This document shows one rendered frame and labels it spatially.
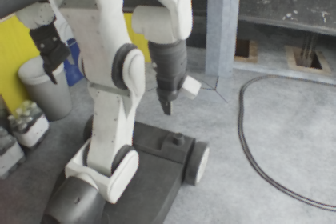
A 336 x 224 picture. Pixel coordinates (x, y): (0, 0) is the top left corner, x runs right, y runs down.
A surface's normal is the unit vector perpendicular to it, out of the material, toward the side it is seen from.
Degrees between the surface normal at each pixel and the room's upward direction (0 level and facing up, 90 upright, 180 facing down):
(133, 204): 0
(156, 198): 0
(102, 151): 46
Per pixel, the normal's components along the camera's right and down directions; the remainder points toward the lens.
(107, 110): -0.37, 0.11
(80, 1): -0.26, -0.31
